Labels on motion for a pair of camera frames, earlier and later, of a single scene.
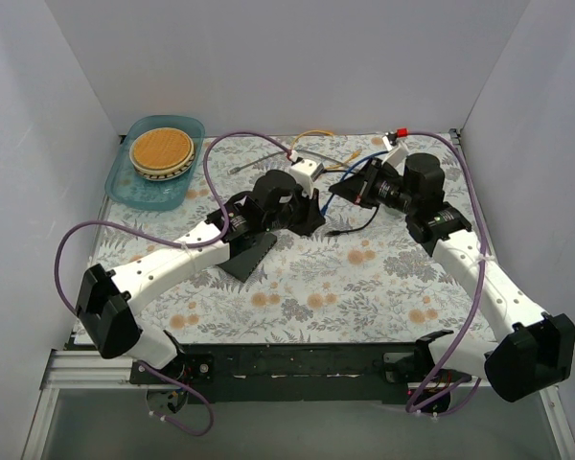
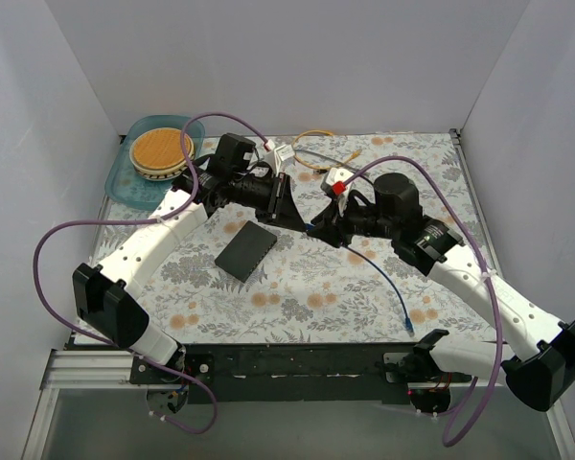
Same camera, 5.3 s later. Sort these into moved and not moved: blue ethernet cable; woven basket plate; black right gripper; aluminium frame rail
Moved: black right gripper; blue ethernet cable
Not moved: woven basket plate; aluminium frame rail
